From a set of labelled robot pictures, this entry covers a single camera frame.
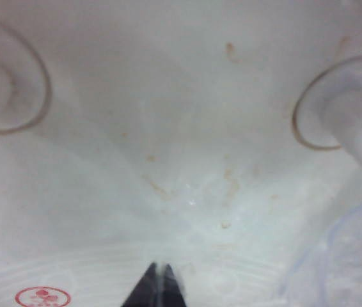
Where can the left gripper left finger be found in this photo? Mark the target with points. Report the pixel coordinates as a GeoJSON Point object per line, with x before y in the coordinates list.
{"type": "Point", "coordinates": [147, 291]}

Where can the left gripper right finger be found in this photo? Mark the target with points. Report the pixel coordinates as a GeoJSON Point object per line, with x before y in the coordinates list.
{"type": "Point", "coordinates": [173, 291]}

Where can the clear plastic mug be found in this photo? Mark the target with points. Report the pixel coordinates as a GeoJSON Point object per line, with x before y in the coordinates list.
{"type": "Point", "coordinates": [344, 256]}

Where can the white water dispenser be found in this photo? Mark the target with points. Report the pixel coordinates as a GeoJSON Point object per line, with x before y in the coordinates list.
{"type": "Point", "coordinates": [168, 112]}

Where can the blue cold water tap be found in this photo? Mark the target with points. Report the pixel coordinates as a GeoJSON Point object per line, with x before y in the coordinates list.
{"type": "Point", "coordinates": [360, 128]}

